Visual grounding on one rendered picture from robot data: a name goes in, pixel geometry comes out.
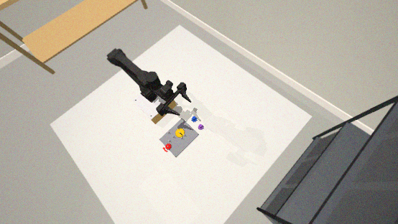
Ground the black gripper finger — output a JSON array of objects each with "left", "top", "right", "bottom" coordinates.
[
  {"left": 180, "top": 87, "right": 191, "bottom": 102},
  {"left": 162, "top": 105, "right": 180, "bottom": 116}
]

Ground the yellow gear with black stripe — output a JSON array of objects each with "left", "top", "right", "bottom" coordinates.
[{"left": 175, "top": 129, "right": 185, "bottom": 138}]

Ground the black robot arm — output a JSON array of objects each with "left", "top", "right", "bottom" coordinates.
[{"left": 107, "top": 48, "right": 173, "bottom": 103}]

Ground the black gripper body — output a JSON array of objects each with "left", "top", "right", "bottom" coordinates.
[{"left": 156, "top": 82, "right": 187, "bottom": 116}]

